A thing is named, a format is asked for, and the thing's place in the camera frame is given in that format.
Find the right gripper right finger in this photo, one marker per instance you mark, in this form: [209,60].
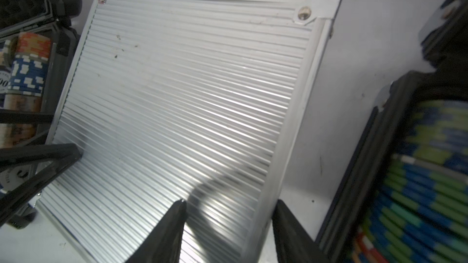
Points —
[292,242]

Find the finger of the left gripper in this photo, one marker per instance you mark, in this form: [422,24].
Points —
[47,162]

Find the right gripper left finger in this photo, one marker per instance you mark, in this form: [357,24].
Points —
[163,244]

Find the silver poker case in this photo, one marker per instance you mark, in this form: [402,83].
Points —
[194,100]

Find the left black poker case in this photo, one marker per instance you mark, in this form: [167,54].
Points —
[38,44]

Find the black poker case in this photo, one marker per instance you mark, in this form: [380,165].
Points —
[404,195]
[38,44]

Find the right black poker case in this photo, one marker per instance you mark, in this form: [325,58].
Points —
[404,195]

